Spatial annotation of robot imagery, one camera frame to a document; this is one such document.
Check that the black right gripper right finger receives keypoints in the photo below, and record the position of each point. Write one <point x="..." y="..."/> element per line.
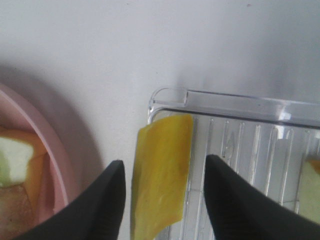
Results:
<point x="238" y="211"/>

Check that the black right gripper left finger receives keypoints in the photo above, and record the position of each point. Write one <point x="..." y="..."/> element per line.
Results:
<point x="96" y="214"/>

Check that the pink bacon strip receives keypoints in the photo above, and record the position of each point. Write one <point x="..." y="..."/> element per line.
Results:
<point x="16" y="214"/>

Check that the yellow cheese slice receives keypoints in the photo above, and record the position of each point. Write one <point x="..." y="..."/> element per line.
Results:
<point x="160" y="174"/>

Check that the bread slice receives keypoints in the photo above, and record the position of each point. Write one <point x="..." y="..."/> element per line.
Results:
<point x="309" y="190"/>
<point x="22" y="156"/>

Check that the clear right plastic tray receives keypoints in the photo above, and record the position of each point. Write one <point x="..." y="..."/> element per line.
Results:
<point x="265" y="141"/>

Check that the pink round plate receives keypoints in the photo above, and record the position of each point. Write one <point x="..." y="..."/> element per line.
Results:
<point x="57" y="187"/>

